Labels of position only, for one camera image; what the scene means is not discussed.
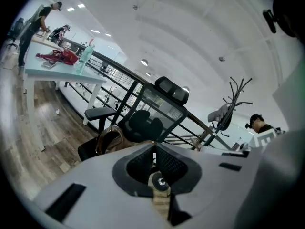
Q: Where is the pale blue table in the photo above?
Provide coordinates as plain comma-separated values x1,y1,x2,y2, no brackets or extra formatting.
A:
23,39,107,151

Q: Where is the black smartphone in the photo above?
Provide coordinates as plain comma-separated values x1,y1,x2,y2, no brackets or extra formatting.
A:
41,60,57,69

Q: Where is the red handbag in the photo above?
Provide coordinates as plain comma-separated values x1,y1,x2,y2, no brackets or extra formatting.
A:
35,48,80,66

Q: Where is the beige wooden desk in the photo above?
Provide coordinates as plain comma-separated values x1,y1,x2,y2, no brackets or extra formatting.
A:
30,30,61,45

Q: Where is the brown leather bag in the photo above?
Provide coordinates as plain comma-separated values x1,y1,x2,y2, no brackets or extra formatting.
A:
95,125,158,156

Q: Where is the black mesh office chair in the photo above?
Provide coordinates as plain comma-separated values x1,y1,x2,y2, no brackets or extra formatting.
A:
77,76,190,162

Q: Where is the black coat rack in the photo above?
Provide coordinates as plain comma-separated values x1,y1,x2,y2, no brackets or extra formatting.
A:
152,77,254,192

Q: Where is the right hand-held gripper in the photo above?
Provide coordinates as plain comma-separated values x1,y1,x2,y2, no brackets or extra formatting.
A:
249,130,280,152

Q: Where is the black head camera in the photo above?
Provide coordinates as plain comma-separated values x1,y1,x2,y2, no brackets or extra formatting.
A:
262,8,280,34

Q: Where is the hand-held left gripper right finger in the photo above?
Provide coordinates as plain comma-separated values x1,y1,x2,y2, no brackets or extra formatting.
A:
154,141,264,227

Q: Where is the grey cap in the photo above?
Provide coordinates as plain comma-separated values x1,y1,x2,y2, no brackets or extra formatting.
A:
207,104,229,123

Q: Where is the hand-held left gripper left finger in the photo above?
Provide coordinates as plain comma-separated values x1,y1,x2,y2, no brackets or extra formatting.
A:
33,142,172,229

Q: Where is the black hanging bag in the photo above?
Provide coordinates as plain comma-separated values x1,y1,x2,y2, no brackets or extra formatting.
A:
218,113,233,136

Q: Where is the person's grey shirt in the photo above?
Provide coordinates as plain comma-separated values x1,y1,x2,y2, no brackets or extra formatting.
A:
234,127,305,229

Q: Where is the black swivel chair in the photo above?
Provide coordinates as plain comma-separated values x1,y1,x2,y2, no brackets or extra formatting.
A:
6,17,25,49

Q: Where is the black metal railing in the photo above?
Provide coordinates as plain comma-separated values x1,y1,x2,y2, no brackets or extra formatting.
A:
57,38,239,150

